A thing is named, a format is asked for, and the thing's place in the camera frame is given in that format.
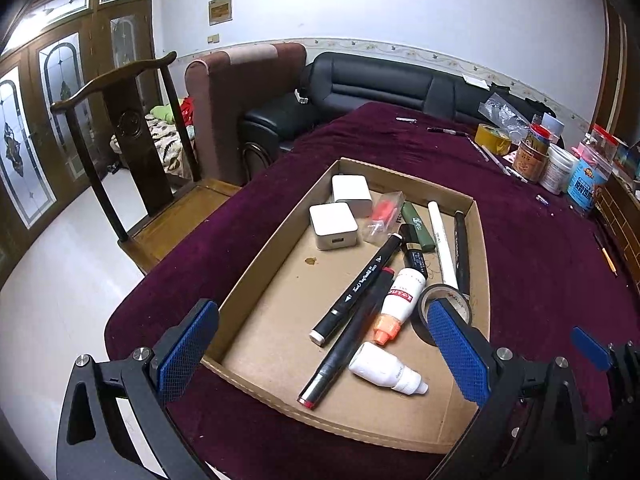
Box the orange item clear package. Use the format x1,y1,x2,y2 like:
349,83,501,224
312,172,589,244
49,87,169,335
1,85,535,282
360,191,406,246

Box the white glue bottle orange cap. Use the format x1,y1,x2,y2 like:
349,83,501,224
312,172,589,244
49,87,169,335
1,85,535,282
372,267,426,347

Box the shallow cardboard box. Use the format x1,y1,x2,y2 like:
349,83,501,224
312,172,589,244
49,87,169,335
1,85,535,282
199,157,492,456

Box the white dropper bottle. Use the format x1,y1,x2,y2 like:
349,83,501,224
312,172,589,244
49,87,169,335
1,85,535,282
348,341,430,395

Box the brown armchair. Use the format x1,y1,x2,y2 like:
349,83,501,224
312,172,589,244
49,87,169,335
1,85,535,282
183,42,307,187

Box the small gold wall plaque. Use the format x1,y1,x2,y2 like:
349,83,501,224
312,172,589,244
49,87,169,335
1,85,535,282
208,0,234,26

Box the wooden pillar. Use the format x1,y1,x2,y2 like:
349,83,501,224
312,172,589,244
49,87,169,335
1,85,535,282
594,0,629,147

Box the patterned blanket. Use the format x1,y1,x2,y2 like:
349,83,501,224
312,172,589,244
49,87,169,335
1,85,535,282
109,104,196,177

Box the black marker red end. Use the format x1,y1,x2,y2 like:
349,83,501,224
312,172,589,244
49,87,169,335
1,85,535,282
297,265,397,411

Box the yellow tape roll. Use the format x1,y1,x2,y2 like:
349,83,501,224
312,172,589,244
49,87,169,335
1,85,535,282
473,123,512,156

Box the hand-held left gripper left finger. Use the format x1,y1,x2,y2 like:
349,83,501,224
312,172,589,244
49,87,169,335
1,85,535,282
56,298,221,480

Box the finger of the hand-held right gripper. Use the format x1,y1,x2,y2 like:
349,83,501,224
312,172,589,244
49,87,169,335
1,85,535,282
571,326,627,377

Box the black lipstick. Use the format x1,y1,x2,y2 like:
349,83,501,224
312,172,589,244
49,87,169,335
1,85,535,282
398,223,429,281

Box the white charger cube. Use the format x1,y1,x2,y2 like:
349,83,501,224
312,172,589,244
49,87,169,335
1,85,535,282
308,202,360,252
331,174,374,219

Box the black marker white print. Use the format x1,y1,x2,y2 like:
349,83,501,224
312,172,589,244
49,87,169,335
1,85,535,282
308,232,405,347

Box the clear jar blue cartoon label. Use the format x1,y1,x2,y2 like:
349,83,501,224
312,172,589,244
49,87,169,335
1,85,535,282
566,127,619,216

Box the black tape roll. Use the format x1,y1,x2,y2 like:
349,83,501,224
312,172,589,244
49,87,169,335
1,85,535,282
412,283,474,349

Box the black leather sofa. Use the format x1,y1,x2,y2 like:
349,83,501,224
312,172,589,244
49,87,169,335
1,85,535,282
238,51,557,171

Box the clear plastic bag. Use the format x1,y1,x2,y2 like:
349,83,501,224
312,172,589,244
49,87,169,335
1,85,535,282
478,93,531,134

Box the green metal lighter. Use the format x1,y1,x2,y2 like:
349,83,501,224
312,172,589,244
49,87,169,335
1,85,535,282
401,201,435,254

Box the maroon tablecloth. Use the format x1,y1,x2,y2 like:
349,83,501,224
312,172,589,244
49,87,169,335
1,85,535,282
104,101,640,480

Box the yellow black pen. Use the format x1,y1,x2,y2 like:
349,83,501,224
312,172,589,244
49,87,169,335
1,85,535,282
592,232,619,276

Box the brick-pattern wooden sideboard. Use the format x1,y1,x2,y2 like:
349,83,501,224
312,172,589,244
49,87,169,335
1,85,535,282
594,179,640,287

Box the wooden glass-panel doors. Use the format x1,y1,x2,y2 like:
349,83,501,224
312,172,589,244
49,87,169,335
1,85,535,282
0,0,154,272

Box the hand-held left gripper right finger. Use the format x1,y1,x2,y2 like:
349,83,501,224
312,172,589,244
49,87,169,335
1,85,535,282
427,298,594,480

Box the slim black pen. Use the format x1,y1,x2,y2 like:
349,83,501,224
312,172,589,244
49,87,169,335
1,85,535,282
453,209,472,297

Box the white tube pen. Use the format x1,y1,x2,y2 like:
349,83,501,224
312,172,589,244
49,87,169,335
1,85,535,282
427,200,460,291

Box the white plastic tub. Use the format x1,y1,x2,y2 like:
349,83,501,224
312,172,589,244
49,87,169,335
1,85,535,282
538,145,579,195

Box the dark wooden chair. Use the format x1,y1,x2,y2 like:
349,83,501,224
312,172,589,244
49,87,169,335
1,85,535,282
49,51,242,274

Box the amber jar orange label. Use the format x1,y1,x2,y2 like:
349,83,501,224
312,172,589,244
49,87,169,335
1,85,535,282
513,138,551,184

